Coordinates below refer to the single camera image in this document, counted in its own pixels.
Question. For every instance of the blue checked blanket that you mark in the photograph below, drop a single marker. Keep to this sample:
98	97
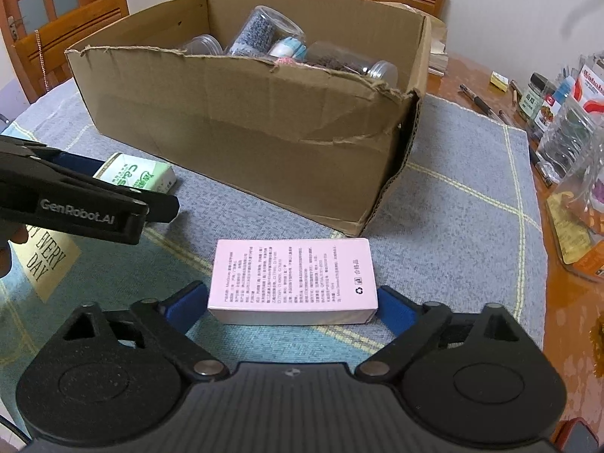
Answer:
448	207

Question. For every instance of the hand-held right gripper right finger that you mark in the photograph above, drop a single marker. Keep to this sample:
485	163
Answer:
394	309

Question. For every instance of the person's left hand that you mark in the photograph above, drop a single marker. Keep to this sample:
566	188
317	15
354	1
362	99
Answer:
16	236

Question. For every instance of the phone in red case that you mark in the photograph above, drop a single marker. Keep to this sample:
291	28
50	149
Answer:
573	436

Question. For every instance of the clear jar of dark cookies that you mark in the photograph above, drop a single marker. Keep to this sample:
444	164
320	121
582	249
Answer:
330	59

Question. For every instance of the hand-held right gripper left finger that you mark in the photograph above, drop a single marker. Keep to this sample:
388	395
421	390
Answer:
186	304

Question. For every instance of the clear water bottle red label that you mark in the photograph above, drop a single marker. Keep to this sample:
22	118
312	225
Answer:
566	137

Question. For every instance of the yellow printed card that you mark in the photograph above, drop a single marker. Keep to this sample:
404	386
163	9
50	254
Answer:
47	264

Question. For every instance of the red knitted sock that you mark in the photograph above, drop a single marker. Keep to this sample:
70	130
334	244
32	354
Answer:
289	61

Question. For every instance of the light blue white toy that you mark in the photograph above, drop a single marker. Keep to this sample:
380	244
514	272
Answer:
289	49

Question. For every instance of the black pen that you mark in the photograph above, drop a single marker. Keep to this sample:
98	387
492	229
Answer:
476	100

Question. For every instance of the green white tissue pack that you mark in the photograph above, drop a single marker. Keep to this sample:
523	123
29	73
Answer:
141	172

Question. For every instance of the small clear jar grey lid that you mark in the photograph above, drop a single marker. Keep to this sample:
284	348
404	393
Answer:
205	45

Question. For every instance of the small yellow box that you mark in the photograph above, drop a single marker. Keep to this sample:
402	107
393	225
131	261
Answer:
499	80

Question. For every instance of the pink carton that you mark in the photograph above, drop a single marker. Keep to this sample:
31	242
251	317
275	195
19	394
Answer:
292	273

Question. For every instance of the brown cardboard box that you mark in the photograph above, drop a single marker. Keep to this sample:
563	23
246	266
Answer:
236	141

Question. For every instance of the large clear plastic jar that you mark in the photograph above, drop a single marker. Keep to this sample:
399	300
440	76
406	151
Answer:
289	23

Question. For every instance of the pale yellow box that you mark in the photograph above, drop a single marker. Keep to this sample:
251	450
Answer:
438	56

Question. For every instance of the small jar with dark lid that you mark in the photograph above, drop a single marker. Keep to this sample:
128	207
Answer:
549	111

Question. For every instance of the small jar with green label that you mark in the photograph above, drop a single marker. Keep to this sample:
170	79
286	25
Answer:
533	99

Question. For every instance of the blue-grey knitted sock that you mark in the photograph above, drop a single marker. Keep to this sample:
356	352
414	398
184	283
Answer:
257	33

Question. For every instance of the plastic jar with black lid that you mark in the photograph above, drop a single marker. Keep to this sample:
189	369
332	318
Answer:
578	240

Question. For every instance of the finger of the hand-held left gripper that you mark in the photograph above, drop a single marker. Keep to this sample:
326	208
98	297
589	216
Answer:
163	207
75	165

